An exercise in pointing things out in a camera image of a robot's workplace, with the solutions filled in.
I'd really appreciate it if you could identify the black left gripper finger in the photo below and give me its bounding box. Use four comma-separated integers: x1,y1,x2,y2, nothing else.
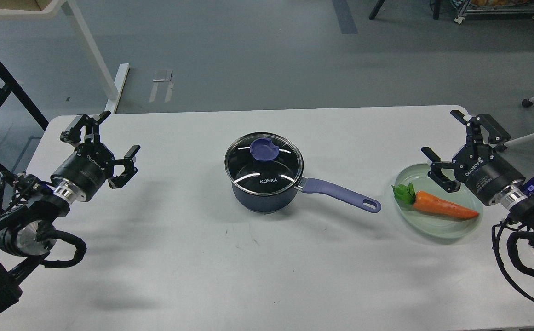
59,111,112,148
107,145,141,189

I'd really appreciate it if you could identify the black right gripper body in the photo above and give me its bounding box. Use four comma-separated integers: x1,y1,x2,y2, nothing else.
452,144,526,206

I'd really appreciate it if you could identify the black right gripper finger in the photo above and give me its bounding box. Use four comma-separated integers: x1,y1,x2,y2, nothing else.
421,147,460,193
450,110,511,152

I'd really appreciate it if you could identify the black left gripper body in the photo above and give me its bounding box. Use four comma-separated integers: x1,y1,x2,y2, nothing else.
51,141,114,202

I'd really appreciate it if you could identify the dark blue saucepan purple handle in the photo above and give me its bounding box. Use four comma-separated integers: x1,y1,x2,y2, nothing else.
224,132,382,214

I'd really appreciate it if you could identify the glass pot lid purple knob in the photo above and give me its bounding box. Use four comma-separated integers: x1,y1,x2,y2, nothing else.
224,132,304,196

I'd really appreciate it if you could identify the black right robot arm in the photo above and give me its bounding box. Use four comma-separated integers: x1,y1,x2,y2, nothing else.
421,110,534,302

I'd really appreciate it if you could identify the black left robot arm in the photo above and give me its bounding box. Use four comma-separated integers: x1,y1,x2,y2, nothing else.
0,111,140,314

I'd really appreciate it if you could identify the orange toy carrot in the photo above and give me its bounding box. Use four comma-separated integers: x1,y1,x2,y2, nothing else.
391,183,479,220

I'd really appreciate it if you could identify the light green plate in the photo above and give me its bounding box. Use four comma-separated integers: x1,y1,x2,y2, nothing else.
394,164,483,240

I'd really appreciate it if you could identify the metal wheeled cart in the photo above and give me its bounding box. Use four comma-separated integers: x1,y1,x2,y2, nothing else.
453,0,534,24

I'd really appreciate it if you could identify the black chair leg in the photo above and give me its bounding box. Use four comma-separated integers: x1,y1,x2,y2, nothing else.
368,0,443,20

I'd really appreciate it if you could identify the white desk frame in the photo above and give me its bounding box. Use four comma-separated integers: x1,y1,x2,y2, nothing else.
0,0,130,114

